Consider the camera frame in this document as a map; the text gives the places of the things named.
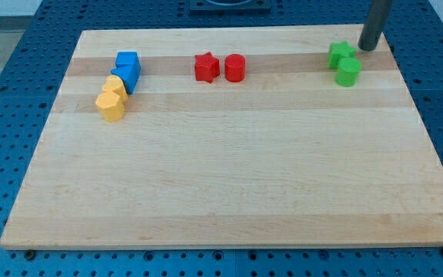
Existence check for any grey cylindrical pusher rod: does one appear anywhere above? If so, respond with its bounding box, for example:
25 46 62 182
358 0 394 52

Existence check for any green star block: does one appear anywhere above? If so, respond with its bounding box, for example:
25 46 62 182
327 41 357 69

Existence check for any red star block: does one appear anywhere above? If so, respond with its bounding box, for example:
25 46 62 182
195 52 220 83

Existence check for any green cylinder block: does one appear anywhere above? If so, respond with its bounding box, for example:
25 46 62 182
335 58 362 87

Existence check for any red cylinder block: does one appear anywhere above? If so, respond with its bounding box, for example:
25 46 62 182
225 54 246 82

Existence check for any wooden board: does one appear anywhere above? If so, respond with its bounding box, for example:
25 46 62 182
0 25 443 250

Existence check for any blue triangle block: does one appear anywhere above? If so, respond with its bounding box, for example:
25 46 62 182
111 65 141 95

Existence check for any blue cube block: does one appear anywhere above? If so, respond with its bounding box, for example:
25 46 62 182
115 52 139 68

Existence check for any yellow heart block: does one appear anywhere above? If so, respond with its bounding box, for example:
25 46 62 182
102 75 128 102

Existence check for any yellow hexagon block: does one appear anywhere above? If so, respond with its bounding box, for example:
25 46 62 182
95 92 125 122

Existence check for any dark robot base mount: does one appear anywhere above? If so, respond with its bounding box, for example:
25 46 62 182
188 0 272 14

